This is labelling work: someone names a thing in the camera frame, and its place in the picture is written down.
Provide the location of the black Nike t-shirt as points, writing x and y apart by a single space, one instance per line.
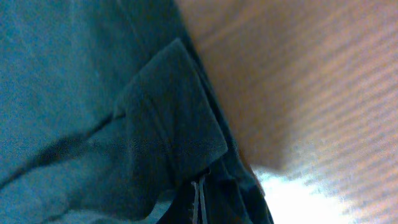
107 116

